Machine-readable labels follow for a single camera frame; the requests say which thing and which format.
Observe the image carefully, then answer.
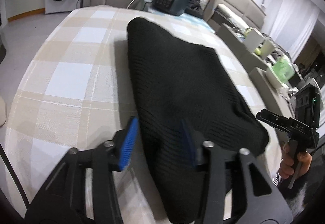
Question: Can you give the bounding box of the black knit sweater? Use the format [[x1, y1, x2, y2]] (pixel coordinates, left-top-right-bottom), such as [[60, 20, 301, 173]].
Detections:
[[127, 17, 269, 223]]

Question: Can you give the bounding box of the right hand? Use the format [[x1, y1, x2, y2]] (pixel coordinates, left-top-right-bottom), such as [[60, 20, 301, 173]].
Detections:
[[278, 143, 312, 179]]

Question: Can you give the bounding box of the green plastic bag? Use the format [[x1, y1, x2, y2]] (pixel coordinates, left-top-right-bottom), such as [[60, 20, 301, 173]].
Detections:
[[272, 56, 295, 83]]

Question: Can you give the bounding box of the grey side cabinet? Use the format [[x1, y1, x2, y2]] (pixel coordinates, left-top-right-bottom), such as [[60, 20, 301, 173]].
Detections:
[[217, 24, 294, 117]]

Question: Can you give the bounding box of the blue checkered side table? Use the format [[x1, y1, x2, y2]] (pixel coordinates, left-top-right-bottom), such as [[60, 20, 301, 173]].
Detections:
[[136, 0, 216, 34]]

